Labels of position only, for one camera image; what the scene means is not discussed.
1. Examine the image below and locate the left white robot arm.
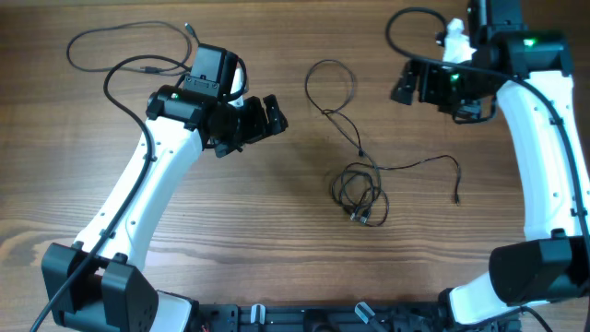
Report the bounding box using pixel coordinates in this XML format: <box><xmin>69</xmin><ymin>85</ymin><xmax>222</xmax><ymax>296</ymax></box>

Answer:
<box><xmin>41</xmin><ymin>44</ymin><xmax>288</xmax><ymax>331</ymax></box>

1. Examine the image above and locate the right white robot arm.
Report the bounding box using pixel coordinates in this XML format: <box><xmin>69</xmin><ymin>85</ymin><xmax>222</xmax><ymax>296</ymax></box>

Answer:
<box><xmin>391</xmin><ymin>0</ymin><xmax>589</xmax><ymax>331</ymax></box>

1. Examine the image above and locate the black USB-A cable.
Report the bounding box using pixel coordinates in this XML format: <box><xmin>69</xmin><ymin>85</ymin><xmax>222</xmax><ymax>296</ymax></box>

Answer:
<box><xmin>65</xmin><ymin>20</ymin><xmax>202</xmax><ymax>77</ymax></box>

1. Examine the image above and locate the black mounting rail base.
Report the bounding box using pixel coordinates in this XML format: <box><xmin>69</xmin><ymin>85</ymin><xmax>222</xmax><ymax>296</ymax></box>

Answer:
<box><xmin>151</xmin><ymin>290</ymin><xmax>522</xmax><ymax>332</ymax></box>

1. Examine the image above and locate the thin black cable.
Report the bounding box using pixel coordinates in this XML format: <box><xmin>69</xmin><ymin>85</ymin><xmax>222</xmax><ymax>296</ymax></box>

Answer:
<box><xmin>343</xmin><ymin>154</ymin><xmax>463</xmax><ymax>207</ymax></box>
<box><xmin>303</xmin><ymin>58</ymin><xmax>391</xmax><ymax>228</ymax></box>

